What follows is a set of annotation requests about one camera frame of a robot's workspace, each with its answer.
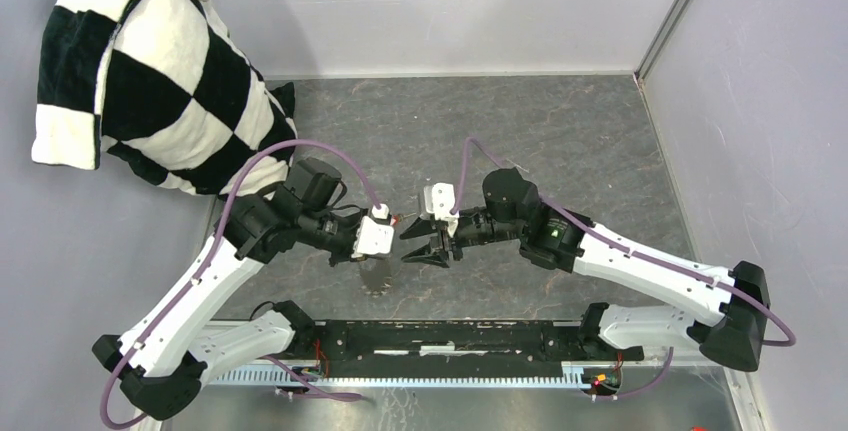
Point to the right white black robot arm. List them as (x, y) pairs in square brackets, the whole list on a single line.
[(720, 312)]

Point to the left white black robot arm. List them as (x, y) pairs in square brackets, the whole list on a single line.
[(163, 362)]

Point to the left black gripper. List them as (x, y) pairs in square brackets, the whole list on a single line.
[(345, 256)]

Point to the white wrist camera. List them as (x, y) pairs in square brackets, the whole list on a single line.
[(375, 234), (437, 205)]

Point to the aluminium frame rail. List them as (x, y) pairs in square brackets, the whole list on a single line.
[(602, 377)]

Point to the white slotted cable duct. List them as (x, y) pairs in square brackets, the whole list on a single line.
[(267, 374)]

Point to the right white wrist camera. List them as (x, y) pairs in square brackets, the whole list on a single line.
[(437, 205)]

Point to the key with red tag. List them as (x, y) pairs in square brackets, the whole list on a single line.
[(399, 218)]

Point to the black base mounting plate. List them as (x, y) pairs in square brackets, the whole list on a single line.
[(451, 349)]

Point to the black and white checkered cloth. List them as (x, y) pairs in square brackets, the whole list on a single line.
[(160, 85)]

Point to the corner aluminium profile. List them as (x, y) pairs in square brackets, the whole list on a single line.
[(662, 36)]

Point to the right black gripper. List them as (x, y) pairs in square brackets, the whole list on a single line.
[(427, 254)]

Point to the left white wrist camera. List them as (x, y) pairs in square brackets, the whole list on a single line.
[(375, 234)]

